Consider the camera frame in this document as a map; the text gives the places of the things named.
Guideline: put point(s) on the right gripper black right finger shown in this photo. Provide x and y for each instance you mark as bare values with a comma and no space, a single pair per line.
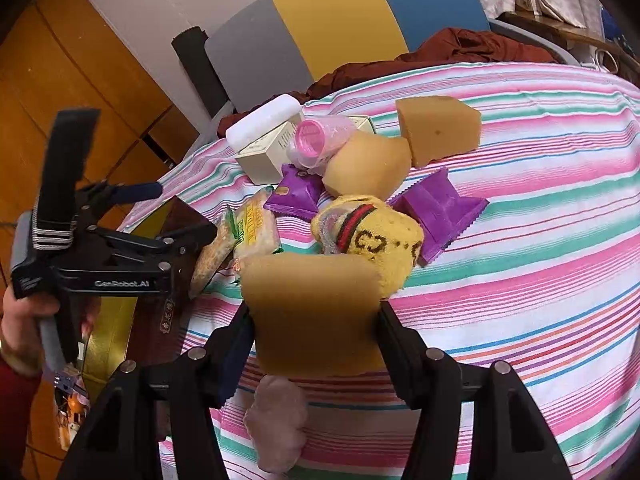
404,355

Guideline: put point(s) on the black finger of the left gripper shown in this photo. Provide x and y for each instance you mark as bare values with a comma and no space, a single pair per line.
105,196
190,239

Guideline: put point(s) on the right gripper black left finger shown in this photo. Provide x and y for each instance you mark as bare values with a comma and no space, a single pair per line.
227,350

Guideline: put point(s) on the Weidan cracker packet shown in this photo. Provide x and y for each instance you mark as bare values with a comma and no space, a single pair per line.
214,254
256,230

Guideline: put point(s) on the beige cardboard ointment box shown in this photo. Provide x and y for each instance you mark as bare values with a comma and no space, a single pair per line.
263,159

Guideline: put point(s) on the tan sponge block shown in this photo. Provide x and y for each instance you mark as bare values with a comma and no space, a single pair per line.
313,314
437,127
368,164

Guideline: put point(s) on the white foam block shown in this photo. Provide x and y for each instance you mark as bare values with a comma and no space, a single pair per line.
262,120

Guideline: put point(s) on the purple snack packet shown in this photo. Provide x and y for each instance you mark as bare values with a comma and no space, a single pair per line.
441,211
297,194

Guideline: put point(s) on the yellow knitted sock roll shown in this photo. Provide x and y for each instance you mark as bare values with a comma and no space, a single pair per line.
366,226

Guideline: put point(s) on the green-white small medicine box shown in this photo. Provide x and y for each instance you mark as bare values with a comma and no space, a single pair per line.
362,123

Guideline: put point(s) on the person's left hand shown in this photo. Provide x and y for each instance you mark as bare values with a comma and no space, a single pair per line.
21,346

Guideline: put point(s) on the colourful clutter pile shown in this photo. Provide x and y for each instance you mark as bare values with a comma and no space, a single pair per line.
72,405

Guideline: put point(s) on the wooden wardrobe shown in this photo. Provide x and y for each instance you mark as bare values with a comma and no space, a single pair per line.
58,54

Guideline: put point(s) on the striped pink green tablecloth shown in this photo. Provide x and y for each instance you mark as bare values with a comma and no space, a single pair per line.
547,278

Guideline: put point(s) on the black rolled mat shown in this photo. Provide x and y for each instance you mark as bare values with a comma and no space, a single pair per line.
189,46

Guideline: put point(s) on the grey yellow blue chair back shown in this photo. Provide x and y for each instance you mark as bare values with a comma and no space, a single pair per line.
277,46

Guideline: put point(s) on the dark red cloth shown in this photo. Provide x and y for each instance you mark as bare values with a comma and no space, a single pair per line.
400,67

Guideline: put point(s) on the wooden side shelf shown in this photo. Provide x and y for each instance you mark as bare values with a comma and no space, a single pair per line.
582,43

